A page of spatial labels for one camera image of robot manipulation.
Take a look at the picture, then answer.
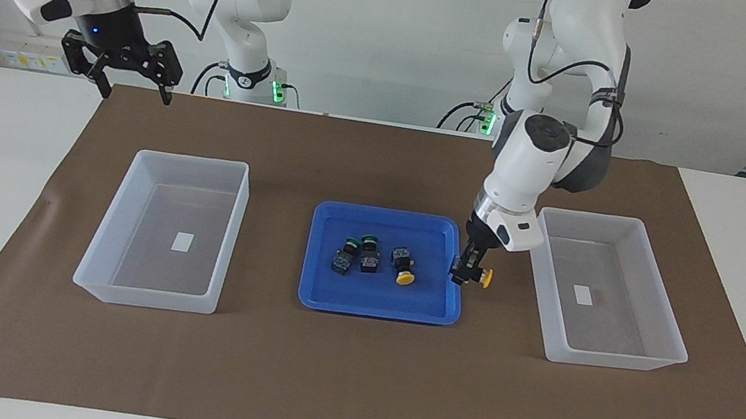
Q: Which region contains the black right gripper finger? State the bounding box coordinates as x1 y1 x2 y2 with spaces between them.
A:
141 39 187 108
56 31 120 100

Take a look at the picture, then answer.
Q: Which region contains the yellow push button switch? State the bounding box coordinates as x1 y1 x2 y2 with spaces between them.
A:
465 265 495 291
386 244 422 288

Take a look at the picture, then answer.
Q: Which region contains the green push button switch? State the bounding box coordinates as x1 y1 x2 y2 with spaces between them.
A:
356 234 383 275
330 235 362 278

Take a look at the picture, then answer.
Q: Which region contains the blue plastic tray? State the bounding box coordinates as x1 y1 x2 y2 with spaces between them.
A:
295 196 475 332

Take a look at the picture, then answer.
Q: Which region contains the brown table mat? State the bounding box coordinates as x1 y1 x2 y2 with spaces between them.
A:
0 65 746 419

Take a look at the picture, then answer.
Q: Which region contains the translucent white plastic box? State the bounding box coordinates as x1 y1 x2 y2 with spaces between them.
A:
70 139 255 322
514 203 709 382

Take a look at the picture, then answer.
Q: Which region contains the black base cable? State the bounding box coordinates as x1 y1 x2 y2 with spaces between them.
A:
435 65 513 140
189 57 229 100
281 83 305 110

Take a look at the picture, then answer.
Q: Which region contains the white wall socket box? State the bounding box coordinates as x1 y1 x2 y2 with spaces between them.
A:
0 30 77 77

